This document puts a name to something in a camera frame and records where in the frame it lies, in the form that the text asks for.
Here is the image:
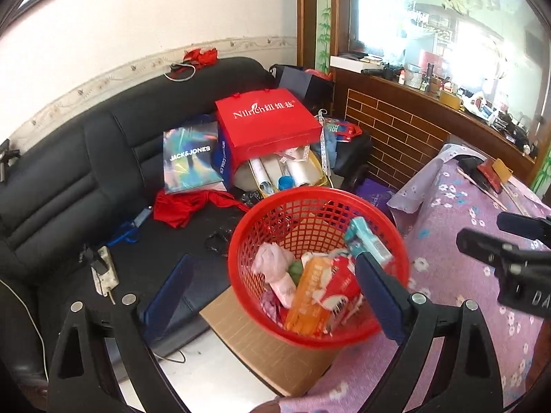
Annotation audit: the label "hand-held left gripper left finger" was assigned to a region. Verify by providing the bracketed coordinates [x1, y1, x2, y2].
[47, 253, 195, 413]

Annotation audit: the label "wooden framed window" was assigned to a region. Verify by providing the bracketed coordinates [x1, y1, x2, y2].
[297, 0, 547, 147]

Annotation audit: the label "black plastic wrap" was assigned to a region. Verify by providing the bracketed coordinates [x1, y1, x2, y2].
[204, 224, 233, 255]

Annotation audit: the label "red white snack pack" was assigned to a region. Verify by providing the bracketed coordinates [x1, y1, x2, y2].
[319, 255, 366, 336]

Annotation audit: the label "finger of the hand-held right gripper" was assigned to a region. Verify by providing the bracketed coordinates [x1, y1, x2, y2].
[496, 211, 551, 242]
[456, 228, 515, 273]

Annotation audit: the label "white power strip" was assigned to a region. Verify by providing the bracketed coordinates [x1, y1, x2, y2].
[88, 245, 120, 297]

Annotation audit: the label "red ribbon bundle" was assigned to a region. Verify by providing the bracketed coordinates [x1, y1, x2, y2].
[164, 45, 220, 82]

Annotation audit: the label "black leather sofa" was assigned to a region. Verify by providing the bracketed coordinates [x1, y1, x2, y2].
[0, 56, 280, 411]

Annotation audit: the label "wooden chopstick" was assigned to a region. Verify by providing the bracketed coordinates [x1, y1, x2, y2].
[456, 170, 509, 209]

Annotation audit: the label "black plastic tool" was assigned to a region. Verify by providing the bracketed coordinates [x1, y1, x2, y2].
[456, 157, 483, 177]

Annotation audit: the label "holographic shopping bag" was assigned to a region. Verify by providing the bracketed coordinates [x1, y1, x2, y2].
[163, 121, 225, 194]

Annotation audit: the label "white paper roll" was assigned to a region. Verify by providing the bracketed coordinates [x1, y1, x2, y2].
[286, 159, 321, 188]
[250, 159, 274, 194]

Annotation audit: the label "teal box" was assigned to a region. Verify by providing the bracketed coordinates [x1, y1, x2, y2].
[343, 217, 394, 267]

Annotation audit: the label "black bag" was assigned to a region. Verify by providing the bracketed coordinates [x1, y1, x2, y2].
[333, 131, 373, 181]

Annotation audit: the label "purple floral tablecloth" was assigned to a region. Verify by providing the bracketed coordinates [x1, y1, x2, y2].
[275, 144, 551, 413]

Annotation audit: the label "cardboard box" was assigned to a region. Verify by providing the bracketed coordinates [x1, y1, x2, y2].
[199, 286, 341, 399]

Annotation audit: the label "red mesh basket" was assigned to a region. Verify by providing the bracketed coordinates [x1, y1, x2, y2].
[227, 187, 410, 349]

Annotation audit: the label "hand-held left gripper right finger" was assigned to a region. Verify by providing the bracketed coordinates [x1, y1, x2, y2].
[354, 252, 504, 413]

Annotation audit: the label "wooden counter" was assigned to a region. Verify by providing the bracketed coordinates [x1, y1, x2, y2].
[329, 54, 539, 194]

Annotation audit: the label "yellow box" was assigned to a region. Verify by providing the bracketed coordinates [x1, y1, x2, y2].
[491, 159, 513, 181]

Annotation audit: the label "red cloth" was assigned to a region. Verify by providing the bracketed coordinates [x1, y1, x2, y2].
[153, 189, 248, 229]

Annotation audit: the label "red foil packet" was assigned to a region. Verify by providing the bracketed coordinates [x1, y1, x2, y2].
[478, 159, 504, 194]

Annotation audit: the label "yellow tray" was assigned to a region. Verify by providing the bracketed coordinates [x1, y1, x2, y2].
[247, 150, 334, 199]

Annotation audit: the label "purple bag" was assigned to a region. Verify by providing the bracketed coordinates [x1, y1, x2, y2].
[355, 178, 397, 216]

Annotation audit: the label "red green pouch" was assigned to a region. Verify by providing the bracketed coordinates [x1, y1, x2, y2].
[323, 118, 362, 142]

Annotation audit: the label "paper-wrapped chopsticks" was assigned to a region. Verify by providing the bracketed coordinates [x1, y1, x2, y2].
[506, 185, 528, 216]

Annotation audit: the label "red gift bag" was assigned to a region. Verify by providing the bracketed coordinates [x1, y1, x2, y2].
[214, 88, 323, 188]

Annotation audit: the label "orange medicine box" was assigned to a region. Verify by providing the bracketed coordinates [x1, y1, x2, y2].
[284, 256, 336, 333]

